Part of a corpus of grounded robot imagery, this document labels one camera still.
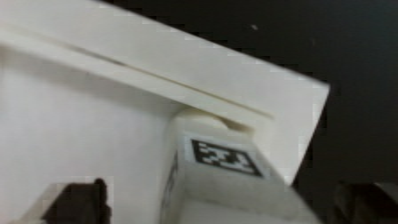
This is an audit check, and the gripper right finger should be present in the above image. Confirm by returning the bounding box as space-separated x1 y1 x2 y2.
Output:
333 183 398 224

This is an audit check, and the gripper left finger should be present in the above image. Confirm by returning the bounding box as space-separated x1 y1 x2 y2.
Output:
42 178 113 224

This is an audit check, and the white table leg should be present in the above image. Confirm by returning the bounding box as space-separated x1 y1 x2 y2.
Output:
159 109 322 224

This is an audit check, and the white square table top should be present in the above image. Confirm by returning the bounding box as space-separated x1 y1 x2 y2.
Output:
0 0 329 224

